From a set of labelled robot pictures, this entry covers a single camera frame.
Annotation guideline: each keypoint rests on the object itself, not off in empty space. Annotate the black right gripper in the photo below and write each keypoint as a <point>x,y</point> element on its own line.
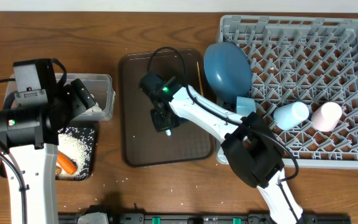
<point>161,124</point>

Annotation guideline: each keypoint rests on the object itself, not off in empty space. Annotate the light blue plastic knife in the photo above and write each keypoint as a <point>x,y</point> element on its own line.
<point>168,133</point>

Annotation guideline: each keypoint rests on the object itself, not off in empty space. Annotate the large blue plate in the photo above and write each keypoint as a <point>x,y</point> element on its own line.
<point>227,71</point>

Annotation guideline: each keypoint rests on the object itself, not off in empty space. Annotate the light blue rice bowl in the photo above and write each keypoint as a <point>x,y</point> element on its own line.
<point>245,106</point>

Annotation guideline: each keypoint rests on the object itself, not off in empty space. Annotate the white rice pile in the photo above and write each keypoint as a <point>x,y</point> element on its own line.
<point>75,146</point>

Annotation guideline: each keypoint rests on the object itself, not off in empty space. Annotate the orange carrot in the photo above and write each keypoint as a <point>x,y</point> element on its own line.
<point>66,164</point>

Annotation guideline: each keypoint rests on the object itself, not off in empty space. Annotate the light blue plastic cup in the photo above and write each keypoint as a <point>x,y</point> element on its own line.
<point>289,116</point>

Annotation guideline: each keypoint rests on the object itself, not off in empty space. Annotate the pink plastic cup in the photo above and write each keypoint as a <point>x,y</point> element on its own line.
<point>326,117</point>

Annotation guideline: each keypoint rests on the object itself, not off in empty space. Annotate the white tissue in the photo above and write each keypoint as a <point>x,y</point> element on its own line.
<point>93,111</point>

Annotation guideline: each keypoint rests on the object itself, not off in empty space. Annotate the brown food scrap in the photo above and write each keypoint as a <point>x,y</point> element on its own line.
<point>58,171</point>

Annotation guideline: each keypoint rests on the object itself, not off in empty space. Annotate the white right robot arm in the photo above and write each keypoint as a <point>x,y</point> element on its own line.
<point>251,150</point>

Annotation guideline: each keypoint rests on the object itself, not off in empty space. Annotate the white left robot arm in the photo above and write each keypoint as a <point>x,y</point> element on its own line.
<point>29,144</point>

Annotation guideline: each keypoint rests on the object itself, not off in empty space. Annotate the grey dishwasher rack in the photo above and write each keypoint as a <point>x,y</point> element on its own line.
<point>308,59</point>

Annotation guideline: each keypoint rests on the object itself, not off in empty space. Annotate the dark brown serving tray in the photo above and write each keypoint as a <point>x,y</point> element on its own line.
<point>142,145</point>

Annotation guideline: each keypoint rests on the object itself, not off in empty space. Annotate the wooden chopstick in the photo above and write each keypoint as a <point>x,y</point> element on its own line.
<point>199,79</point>

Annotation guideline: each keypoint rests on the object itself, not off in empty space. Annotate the clear plastic bin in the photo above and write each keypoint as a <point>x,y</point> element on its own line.
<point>98,90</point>

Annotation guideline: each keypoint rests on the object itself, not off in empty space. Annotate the black plastic bin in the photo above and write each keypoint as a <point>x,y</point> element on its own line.
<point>79,149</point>

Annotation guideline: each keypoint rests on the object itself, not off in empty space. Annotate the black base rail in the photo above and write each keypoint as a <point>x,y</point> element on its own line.
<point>197,218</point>

